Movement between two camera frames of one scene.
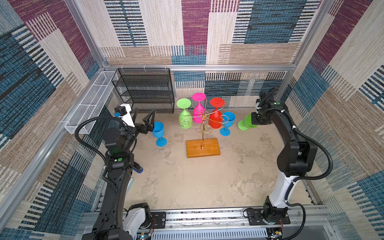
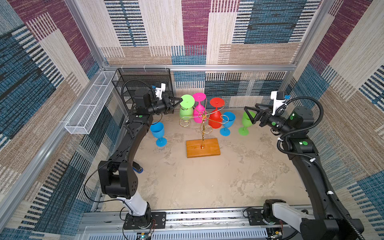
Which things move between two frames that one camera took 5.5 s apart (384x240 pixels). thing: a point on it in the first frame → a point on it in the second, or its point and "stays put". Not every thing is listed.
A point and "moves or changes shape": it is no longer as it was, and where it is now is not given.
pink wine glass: (199, 113) stays put
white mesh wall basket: (92, 103) stays put
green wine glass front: (244, 124) moves or changes shape
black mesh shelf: (146, 88) stays put
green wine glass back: (185, 120) moves or changes shape
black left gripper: (146, 128) → (167, 105)
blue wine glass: (228, 118) stays put
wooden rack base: (202, 147) stays put
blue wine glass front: (158, 132) stays put
